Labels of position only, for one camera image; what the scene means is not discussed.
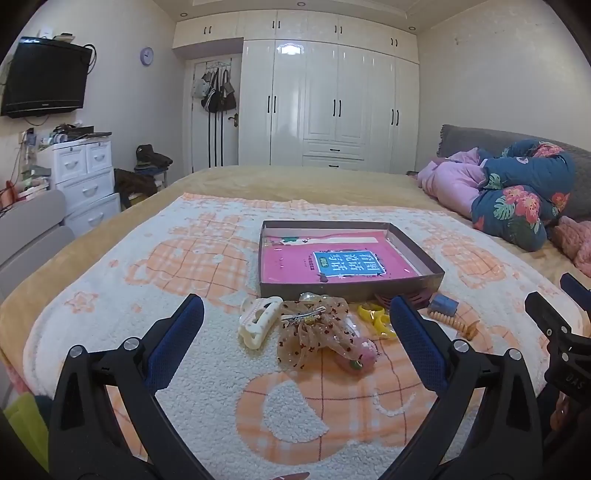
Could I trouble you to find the sheer dotted bow hair clip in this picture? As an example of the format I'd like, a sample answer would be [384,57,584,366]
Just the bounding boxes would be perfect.
[276,295,358,370]

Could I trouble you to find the bed with mustard sheet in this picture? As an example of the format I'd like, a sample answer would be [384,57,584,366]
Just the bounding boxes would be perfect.
[0,165,591,416]

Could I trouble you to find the shallow grey cardboard box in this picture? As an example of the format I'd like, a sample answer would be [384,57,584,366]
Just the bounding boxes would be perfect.
[259,220,445,301]

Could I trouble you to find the black hanging bag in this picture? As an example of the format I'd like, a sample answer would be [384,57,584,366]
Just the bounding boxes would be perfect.
[202,69,225,114]

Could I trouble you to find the brown cloth heap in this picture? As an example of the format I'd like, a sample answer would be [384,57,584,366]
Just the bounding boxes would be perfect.
[114,168,160,210]

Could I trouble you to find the pink quilt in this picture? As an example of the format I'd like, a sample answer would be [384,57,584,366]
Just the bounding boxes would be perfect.
[418,148,491,217]

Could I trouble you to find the blue floral quilt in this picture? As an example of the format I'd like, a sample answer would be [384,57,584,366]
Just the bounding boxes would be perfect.
[471,140,576,252]

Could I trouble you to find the pink book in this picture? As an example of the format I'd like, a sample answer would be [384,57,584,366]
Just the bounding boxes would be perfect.
[261,234,423,285]

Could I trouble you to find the pink knitted cloth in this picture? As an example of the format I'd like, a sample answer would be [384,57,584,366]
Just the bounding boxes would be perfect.
[551,215,591,274]

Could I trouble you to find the dark brown hanging bag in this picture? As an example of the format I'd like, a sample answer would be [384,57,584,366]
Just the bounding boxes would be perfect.
[222,69,238,112]

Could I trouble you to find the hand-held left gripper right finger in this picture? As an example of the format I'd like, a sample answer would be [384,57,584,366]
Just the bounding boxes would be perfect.
[379,294,543,480]

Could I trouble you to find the orange spiral hair tie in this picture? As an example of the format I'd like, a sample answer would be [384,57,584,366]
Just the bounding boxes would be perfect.
[427,309,478,342]

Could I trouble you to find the blue rectangular hair clip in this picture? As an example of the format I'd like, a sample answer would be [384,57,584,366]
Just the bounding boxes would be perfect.
[428,295,459,318]

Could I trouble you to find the white hair claw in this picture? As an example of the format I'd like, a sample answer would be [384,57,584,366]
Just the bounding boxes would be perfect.
[238,295,283,350]

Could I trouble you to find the green cloth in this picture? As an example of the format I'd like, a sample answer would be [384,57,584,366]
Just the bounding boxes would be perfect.
[2,394,49,462]

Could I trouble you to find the maroon hair claw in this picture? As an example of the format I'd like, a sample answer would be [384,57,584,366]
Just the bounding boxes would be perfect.
[375,288,440,311]

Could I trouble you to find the pile of folded clothes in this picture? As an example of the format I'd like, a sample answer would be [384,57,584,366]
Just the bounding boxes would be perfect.
[135,144,174,180]

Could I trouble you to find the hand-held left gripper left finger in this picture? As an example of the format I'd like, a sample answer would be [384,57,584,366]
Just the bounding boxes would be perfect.
[48,293,218,480]

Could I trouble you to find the stack of books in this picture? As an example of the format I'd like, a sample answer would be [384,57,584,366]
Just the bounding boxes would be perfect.
[18,166,52,200]

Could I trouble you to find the white wardrobe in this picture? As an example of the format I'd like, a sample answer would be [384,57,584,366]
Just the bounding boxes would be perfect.
[173,9,421,175]

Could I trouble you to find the orange and white blanket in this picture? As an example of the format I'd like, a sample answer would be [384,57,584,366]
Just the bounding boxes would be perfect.
[23,193,555,480]

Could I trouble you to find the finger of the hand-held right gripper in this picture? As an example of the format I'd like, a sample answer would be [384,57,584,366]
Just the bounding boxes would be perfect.
[525,291,574,343]
[560,272,591,302]

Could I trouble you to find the black wall television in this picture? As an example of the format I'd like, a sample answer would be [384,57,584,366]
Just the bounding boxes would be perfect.
[0,37,93,118]

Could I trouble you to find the white drawer cabinet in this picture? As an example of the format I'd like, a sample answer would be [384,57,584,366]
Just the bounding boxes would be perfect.
[38,138,122,236]

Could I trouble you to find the grey padded headboard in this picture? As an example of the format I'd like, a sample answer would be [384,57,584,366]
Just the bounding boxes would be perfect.
[436,124,591,217]

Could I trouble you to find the person's right hand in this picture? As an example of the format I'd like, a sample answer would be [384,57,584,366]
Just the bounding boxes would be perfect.
[549,392,578,432]

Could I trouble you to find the pink flower hair tie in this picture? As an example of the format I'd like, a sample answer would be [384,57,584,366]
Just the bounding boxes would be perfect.
[339,339,382,372]

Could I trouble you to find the yellow hair clip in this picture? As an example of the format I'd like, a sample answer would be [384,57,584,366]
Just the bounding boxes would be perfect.
[358,302,398,340]

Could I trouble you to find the white door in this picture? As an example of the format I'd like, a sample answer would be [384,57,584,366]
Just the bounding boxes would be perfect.
[190,54,243,174]

